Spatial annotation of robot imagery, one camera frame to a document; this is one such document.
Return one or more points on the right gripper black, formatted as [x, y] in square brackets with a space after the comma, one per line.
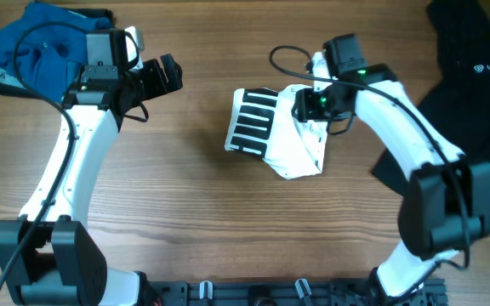
[303, 104]

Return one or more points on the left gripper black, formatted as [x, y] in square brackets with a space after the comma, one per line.
[173, 72]

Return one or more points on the white t-shirt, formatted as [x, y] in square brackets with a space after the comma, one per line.
[262, 125]

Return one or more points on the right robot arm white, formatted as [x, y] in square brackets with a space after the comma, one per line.
[446, 207]

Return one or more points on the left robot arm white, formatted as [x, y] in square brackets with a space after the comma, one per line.
[47, 256]

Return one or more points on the blue polo shirt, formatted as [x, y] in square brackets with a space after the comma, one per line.
[36, 47]

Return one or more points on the black t-shirt with logo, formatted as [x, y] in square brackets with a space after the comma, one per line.
[458, 107]

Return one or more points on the light denim garment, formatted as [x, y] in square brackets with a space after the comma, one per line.
[9, 81]

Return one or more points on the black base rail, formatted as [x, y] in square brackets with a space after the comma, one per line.
[338, 292]

